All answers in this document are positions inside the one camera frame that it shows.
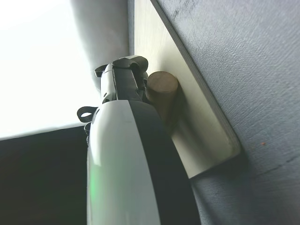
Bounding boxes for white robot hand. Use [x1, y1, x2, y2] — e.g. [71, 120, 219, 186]
[76, 55, 202, 225]

